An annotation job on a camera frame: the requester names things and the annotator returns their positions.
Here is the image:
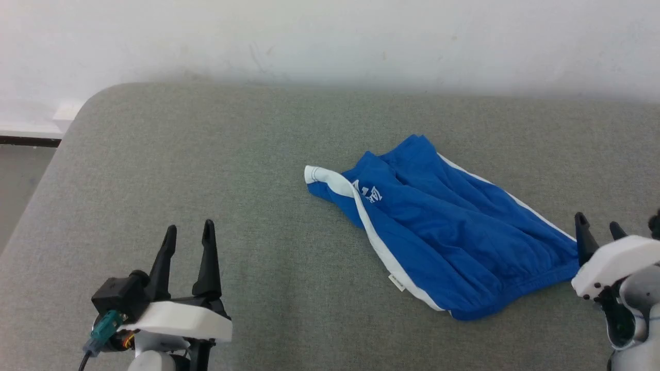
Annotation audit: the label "teal plug camera cable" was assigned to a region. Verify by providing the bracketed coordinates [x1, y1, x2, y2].
[77, 309, 125, 371]

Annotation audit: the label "dark wall baseboard strip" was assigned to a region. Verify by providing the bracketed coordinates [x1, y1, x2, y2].
[0, 135, 62, 148]

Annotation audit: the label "grey fabric sofa cushion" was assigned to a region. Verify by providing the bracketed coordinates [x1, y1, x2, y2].
[0, 81, 660, 371]

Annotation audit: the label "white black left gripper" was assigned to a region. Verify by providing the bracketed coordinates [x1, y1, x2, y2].
[118, 220, 233, 361]

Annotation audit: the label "blue shorts with white trim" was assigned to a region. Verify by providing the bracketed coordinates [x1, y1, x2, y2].
[304, 134, 581, 321]

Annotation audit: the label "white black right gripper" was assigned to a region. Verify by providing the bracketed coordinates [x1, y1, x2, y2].
[571, 212, 660, 352]

